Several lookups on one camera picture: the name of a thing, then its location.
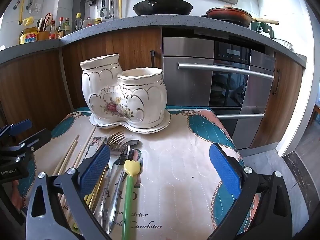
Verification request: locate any stainless steel built-in oven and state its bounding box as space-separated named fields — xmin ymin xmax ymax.
xmin=162 ymin=36 xmax=277 ymax=148

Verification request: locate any thin wooden chopstick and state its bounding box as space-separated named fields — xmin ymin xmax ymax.
xmin=73 ymin=124 xmax=98 ymax=168

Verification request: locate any red frying pan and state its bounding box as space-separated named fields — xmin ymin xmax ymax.
xmin=201 ymin=6 xmax=279 ymax=28

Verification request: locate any grey stone kitchen counter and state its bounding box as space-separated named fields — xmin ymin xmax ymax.
xmin=0 ymin=14 xmax=307 ymax=67

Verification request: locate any white ceramic holder tray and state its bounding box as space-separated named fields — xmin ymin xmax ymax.
xmin=89 ymin=112 xmax=171 ymax=133

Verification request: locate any silver fork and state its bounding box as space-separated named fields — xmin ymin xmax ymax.
xmin=94 ymin=131 xmax=125 ymax=219
xmin=100 ymin=140 xmax=126 ymax=170

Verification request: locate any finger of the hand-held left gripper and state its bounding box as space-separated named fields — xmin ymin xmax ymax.
xmin=0 ymin=119 xmax=33 ymax=137
xmin=0 ymin=128 xmax=52 ymax=161

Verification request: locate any clear yellow-capped bottle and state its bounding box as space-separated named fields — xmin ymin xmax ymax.
xmin=74 ymin=13 xmax=83 ymax=32

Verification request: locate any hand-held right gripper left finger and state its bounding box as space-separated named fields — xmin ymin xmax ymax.
xmin=25 ymin=144 xmax=113 ymax=240

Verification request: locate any hanging yellow-handled utensil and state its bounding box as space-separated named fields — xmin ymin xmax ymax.
xmin=19 ymin=0 xmax=27 ymax=25

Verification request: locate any silver spoon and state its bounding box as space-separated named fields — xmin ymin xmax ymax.
xmin=105 ymin=139 xmax=142 ymax=234
xmin=132 ymin=149 xmax=144 ymax=188

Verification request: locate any printed quilted table cloth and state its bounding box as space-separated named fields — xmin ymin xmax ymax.
xmin=15 ymin=106 xmax=260 ymax=240

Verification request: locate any wooden chair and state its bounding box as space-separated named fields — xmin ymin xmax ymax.
xmin=312 ymin=102 xmax=320 ymax=124

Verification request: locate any wooden kitchen cabinet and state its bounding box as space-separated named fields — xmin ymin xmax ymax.
xmin=0 ymin=27 xmax=162 ymax=130

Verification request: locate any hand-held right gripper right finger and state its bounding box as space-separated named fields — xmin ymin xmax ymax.
xmin=207 ymin=142 xmax=297 ymax=240

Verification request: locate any dark sauce bottle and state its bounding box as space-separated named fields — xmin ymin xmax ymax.
xmin=57 ymin=17 xmax=65 ymax=39

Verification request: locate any narrow wooden cabinet door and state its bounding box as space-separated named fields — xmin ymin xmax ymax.
xmin=250 ymin=52 xmax=304 ymax=149

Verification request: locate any wooden knife block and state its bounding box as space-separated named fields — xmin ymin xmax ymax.
xmin=37 ymin=12 xmax=54 ymax=41

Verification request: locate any yellow oil jug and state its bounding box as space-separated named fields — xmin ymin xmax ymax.
xmin=19 ymin=27 xmax=38 ymax=45

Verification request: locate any white dish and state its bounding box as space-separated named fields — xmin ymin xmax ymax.
xmin=271 ymin=38 xmax=293 ymax=52

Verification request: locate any white ceramic floral utensil holder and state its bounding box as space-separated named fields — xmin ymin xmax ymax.
xmin=79 ymin=53 xmax=167 ymax=130

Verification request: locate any green yellow plastic spoon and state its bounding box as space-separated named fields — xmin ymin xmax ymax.
xmin=121 ymin=159 xmax=140 ymax=240

